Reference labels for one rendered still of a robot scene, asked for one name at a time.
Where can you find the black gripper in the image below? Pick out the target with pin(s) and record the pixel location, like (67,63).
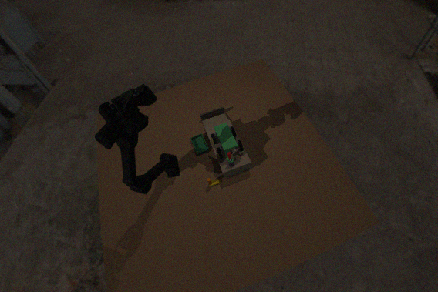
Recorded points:
(126,104)

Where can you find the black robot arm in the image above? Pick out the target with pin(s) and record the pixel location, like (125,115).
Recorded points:
(126,137)

